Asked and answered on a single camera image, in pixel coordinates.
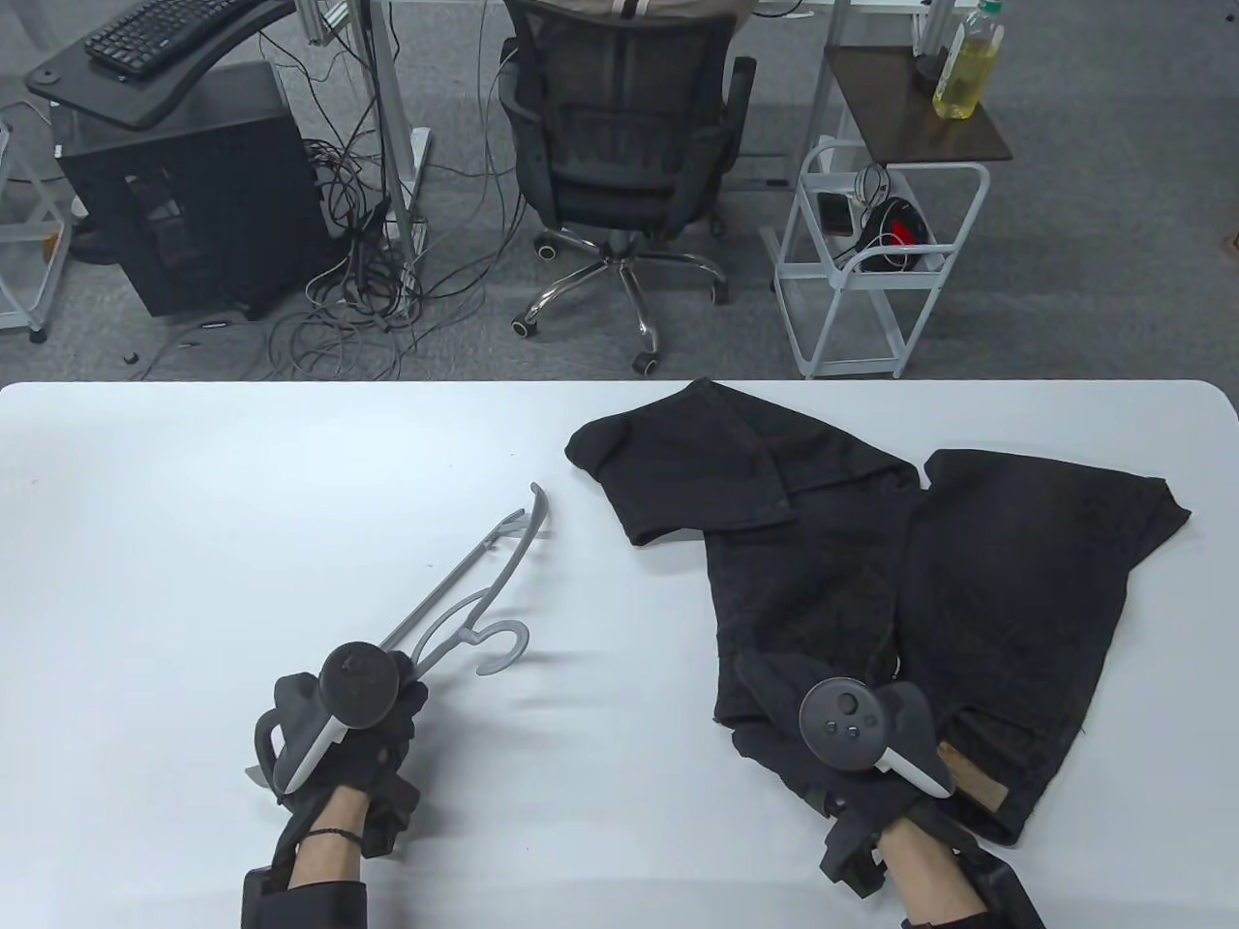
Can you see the person's right hand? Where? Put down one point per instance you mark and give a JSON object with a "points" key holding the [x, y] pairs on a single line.
{"points": [[774, 697]]}

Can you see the person's left hand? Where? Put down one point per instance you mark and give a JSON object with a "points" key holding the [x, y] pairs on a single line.
{"points": [[373, 760]]}

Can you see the grey hand controller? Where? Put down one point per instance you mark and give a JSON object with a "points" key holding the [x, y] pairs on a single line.
{"points": [[837, 721], [358, 682]]}

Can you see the black trousers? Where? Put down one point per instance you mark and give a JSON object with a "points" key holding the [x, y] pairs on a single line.
{"points": [[823, 581]]}

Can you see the grey plastic hanger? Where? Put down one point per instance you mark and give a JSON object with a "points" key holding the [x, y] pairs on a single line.
{"points": [[455, 578]]}

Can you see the person's right forearm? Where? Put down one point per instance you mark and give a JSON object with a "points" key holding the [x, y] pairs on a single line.
{"points": [[920, 871]]}

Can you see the black left forearm pack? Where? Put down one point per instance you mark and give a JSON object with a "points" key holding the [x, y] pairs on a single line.
{"points": [[261, 900]]}

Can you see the black right forearm pack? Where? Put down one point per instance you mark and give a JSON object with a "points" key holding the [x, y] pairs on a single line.
{"points": [[1007, 895]]}

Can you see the person's left forearm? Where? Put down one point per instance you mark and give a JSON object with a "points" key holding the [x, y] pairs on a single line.
{"points": [[324, 856]]}

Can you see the black red device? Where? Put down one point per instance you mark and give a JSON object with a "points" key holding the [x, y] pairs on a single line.
{"points": [[895, 232]]}

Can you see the black phone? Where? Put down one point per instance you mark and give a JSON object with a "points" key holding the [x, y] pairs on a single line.
{"points": [[834, 211]]}

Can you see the white power strip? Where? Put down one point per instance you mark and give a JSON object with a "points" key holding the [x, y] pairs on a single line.
{"points": [[416, 242]]}

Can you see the white rolling cart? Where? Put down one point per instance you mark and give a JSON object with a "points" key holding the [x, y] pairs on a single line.
{"points": [[929, 166]]}

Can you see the black computer tower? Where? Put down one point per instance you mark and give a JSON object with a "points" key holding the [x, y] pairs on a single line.
{"points": [[194, 213]]}

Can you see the brown side table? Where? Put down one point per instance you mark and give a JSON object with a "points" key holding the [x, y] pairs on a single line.
{"points": [[900, 116]]}

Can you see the black mesh office chair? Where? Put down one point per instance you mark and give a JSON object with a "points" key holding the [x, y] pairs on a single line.
{"points": [[619, 116]]}

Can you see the yellow liquid bottle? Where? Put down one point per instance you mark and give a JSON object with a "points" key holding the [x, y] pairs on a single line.
{"points": [[963, 77]]}

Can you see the black keyboard tray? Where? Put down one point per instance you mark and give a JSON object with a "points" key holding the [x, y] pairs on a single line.
{"points": [[145, 102]]}

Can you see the black keyboard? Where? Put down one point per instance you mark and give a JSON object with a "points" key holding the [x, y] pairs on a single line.
{"points": [[155, 34]]}

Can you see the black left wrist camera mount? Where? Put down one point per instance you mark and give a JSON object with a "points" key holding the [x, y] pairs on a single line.
{"points": [[392, 818]]}

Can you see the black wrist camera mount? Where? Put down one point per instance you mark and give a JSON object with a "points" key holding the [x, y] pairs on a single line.
{"points": [[392, 818], [852, 861]]}

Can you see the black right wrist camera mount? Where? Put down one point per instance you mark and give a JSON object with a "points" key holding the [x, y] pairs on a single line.
{"points": [[852, 861]]}

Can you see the white desk frame post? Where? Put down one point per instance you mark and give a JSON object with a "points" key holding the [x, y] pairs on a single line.
{"points": [[387, 97]]}

